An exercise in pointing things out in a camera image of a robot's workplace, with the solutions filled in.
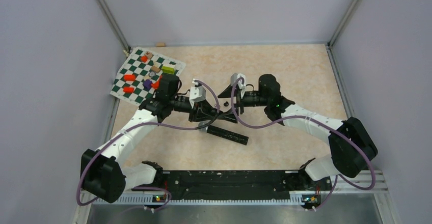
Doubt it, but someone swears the black microphone silver head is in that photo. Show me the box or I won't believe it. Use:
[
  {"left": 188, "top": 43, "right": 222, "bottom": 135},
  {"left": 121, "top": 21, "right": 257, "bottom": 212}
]
[{"left": 201, "top": 125, "right": 249, "bottom": 145}]

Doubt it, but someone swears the green white chessboard mat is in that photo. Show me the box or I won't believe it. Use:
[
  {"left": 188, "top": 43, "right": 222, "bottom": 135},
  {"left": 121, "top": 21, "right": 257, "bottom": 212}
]
[{"left": 110, "top": 47, "right": 186, "bottom": 106}]

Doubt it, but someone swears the red block top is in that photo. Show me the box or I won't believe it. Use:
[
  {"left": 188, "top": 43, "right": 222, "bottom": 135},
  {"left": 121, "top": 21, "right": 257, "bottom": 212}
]
[{"left": 140, "top": 56, "right": 148, "bottom": 63}]

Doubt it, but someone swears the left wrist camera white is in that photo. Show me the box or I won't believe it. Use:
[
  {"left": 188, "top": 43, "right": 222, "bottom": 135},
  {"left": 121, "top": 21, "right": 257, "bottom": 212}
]
[{"left": 189, "top": 79, "right": 206, "bottom": 107}]

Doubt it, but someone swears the red block lower left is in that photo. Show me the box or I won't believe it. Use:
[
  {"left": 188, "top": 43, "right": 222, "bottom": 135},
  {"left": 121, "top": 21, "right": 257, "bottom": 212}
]
[{"left": 123, "top": 87, "right": 134, "bottom": 93}]

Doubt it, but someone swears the tan wooden block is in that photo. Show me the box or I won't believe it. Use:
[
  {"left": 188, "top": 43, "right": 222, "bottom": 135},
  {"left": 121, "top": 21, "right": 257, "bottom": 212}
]
[{"left": 151, "top": 66, "right": 161, "bottom": 73}]

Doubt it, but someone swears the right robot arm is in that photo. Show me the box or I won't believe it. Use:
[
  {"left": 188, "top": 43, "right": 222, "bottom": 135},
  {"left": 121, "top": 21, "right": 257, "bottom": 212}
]
[{"left": 218, "top": 73, "right": 378, "bottom": 189}]

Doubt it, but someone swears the yellow-green block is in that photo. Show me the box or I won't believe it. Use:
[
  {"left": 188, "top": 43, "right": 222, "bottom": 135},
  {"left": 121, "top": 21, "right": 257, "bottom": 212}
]
[{"left": 161, "top": 66, "right": 176, "bottom": 74}]

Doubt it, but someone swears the red block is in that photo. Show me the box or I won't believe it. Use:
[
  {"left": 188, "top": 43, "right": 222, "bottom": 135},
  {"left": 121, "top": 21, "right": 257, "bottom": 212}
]
[
  {"left": 151, "top": 76, "right": 162, "bottom": 90},
  {"left": 123, "top": 74, "right": 136, "bottom": 81},
  {"left": 140, "top": 56, "right": 148, "bottom": 63},
  {"left": 123, "top": 87, "right": 134, "bottom": 93}
]

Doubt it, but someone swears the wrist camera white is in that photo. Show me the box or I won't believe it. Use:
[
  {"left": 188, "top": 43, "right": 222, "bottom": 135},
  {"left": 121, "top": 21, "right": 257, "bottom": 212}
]
[
  {"left": 189, "top": 79, "right": 206, "bottom": 107},
  {"left": 230, "top": 73, "right": 246, "bottom": 90}
]

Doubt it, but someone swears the red block middle left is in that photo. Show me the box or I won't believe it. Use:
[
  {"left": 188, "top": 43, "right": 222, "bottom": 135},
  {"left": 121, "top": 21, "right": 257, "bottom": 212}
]
[{"left": 123, "top": 74, "right": 136, "bottom": 81}]

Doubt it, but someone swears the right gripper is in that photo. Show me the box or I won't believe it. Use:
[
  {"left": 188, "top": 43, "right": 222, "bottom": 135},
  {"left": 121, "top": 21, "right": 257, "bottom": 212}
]
[{"left": 217, "top": 83, "right": 269, "bottom": 123}]

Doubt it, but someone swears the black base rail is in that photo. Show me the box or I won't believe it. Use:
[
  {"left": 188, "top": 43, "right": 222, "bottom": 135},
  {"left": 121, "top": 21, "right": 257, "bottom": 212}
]
[{"left": 149, "top": 170, "right": 332, "bottom": 201}]

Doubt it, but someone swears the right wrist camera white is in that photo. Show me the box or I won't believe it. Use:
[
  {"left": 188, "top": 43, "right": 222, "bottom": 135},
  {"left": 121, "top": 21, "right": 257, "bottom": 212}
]
[{"left": 230, "top": 73, "right": 246, "bottom": 90}]

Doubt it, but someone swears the black earbud charging case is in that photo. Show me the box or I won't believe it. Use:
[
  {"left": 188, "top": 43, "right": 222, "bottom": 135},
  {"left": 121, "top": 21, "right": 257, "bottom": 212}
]
[{"left": 216, "top": 111, "right": 224, "bottom": 120}]

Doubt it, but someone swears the red block right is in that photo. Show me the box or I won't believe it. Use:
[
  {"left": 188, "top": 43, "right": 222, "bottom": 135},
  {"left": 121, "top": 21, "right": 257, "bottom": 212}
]
[{"left": 151, "top": 76, "right": 162, "bottom": 90}]

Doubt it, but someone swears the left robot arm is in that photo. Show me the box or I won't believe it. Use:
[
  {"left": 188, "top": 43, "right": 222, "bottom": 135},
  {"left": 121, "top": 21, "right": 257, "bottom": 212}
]
[{"left": 76, "top": 74, "right": 220, "bottom": 206}]

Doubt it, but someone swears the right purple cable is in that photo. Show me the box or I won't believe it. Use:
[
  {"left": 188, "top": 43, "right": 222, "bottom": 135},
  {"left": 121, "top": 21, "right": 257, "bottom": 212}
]
[{"left": 230, "top": 77, "right": 376, "bottom": 211}]

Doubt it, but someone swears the purple block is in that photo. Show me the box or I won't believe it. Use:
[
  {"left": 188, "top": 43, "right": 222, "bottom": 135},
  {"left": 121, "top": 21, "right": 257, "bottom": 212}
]
[{"left": 143, "top": 79, "right": 153, "bottom": 91}]

